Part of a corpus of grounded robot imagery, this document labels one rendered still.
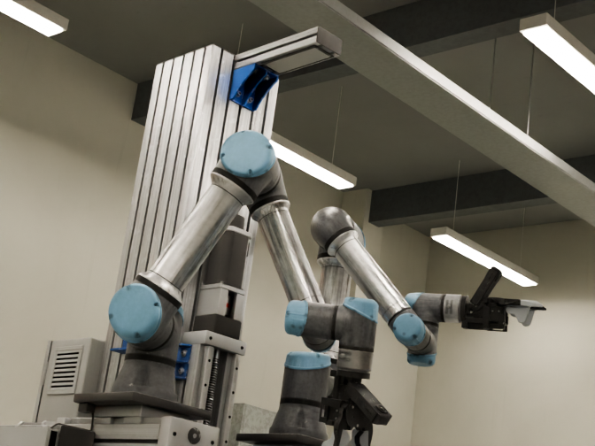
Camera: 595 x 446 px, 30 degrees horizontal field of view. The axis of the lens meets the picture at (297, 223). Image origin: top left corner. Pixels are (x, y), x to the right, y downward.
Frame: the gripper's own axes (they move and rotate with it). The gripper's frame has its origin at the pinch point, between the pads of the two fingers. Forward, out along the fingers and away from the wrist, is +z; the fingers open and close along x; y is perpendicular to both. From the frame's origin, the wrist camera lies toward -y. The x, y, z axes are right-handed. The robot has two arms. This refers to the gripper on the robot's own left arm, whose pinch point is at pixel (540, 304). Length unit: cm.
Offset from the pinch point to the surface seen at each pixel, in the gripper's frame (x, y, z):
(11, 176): -366, -119, -428
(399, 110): -527, -213, -191
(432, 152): -614, -201, -183
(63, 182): -408, -125, -411
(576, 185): -416, -128, -39
